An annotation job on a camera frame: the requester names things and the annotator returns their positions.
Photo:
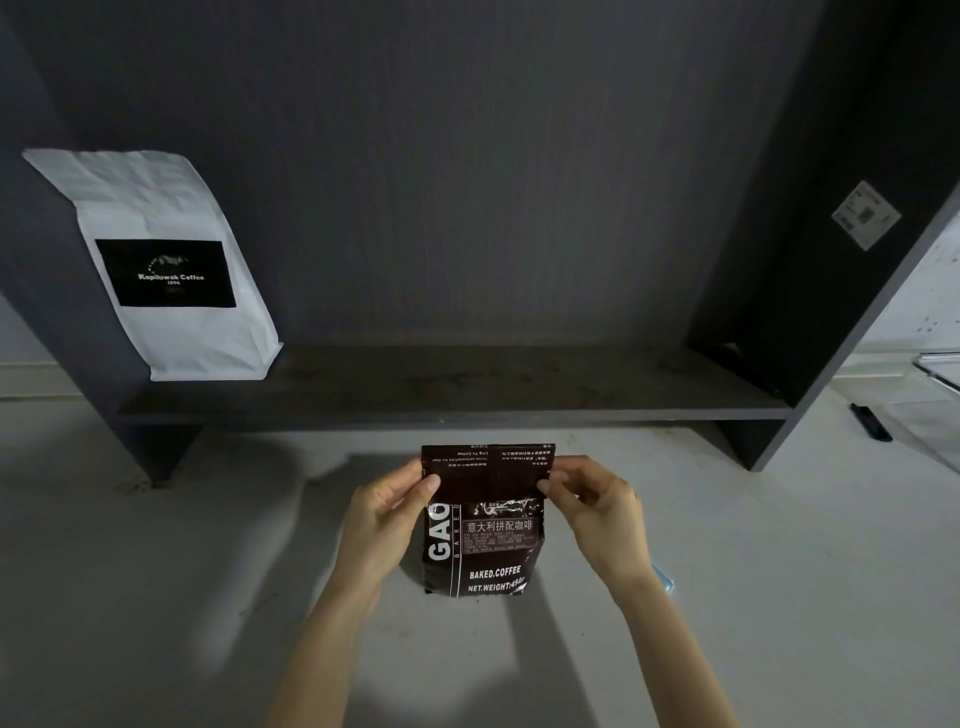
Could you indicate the person's left hand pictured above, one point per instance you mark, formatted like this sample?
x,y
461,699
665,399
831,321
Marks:
x,y
382,525

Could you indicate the clear plastic container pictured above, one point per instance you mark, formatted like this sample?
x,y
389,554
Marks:
x,y
926,412

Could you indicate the person's right forearm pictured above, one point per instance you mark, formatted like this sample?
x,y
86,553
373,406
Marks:
x,y
675,652

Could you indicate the person's right hand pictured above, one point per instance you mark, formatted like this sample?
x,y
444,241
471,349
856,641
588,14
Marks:
x,y
604,517

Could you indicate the dark brown coffee bag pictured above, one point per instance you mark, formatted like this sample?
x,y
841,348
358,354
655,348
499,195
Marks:
x,y
491,525

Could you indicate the dark grey shelf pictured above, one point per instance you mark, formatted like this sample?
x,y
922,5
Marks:
x,y
480,187

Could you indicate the white sticker label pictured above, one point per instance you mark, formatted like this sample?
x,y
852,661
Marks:
x,y
866,215

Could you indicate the small black pen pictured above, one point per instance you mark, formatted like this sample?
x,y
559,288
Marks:
x,y
870,422

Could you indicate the white bag with black label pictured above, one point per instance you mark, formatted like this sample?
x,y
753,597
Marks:
x,y
195,337

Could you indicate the light blue sealing clip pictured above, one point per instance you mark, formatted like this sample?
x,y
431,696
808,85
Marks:
x,y
663,579

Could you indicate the person's left forearm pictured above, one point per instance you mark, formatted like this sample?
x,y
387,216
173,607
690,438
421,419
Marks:
x,y
322,660

